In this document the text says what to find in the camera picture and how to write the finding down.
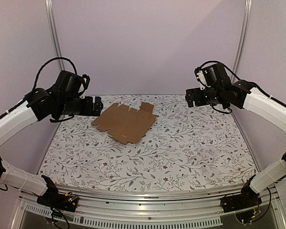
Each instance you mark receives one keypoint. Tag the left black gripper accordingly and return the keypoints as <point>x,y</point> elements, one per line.
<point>88,110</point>

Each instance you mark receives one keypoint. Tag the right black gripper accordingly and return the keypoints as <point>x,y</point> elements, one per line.
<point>192,98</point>

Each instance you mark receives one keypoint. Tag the brown cardboard box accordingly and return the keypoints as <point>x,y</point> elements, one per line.
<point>125,124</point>

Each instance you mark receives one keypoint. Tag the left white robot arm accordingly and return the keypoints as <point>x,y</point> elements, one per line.
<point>34,107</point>

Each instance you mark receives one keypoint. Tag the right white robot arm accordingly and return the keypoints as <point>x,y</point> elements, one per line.
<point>249,96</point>

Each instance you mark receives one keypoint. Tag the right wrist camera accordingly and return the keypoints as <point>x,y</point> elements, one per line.
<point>200,78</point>

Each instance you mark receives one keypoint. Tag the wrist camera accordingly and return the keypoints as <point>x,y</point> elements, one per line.
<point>200,78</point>
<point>84,85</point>

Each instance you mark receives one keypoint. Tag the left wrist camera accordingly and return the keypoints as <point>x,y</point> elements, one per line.
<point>84,85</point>

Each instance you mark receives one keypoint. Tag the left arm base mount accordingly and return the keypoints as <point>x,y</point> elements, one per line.
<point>52,198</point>

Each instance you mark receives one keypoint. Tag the aluminium front rail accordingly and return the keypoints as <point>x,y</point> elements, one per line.
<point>192,209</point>

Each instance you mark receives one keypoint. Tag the right aluminium frame post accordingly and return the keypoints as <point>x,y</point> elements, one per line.
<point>243,35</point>

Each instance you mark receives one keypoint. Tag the aluminium frame post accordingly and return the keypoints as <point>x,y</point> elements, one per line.
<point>243,35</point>
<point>52,27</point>

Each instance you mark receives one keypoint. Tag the left aluminium frame post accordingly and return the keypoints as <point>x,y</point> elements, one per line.
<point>52,27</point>

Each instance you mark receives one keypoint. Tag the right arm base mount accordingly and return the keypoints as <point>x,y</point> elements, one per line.
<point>246,199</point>

